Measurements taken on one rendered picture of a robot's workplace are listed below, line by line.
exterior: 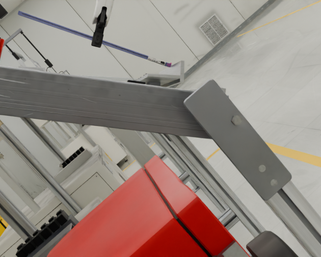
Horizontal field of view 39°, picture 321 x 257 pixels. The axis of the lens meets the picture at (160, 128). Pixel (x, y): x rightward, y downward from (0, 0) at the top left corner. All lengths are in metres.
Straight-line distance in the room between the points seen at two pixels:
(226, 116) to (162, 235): 0.41
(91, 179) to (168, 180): 1.86
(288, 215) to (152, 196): 0.42
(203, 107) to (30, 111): 0.22
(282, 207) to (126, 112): 0.24
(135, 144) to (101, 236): 1.28
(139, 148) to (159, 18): 7.46
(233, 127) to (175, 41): 8.31
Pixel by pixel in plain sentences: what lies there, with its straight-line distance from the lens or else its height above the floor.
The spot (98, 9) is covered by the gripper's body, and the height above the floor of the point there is 1.03.
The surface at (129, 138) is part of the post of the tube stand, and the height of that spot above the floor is 0.66.
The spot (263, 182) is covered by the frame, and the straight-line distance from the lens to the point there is 0.61.
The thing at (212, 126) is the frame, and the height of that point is 0.71.
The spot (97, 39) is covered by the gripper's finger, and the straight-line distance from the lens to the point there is 1.49.
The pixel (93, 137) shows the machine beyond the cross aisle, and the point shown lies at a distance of 5.62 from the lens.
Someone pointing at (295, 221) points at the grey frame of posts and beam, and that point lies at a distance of 0.64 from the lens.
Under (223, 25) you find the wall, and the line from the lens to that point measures 9.11.
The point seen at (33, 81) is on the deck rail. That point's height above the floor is 0.90.
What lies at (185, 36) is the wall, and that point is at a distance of 8.92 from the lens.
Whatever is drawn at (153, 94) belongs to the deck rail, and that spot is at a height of 0.79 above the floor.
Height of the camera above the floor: 0.83
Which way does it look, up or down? 8 degrees down
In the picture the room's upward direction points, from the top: 41 degrees counter-clockwise
